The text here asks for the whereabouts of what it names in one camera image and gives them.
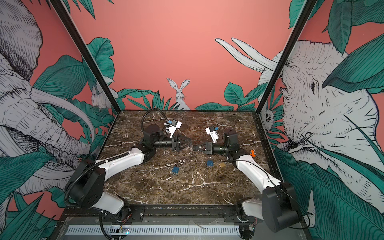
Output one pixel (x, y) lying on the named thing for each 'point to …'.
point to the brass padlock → (222, 165)
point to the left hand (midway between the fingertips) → (191, 141)
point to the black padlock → (194, 148)
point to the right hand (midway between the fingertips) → (196, 148)
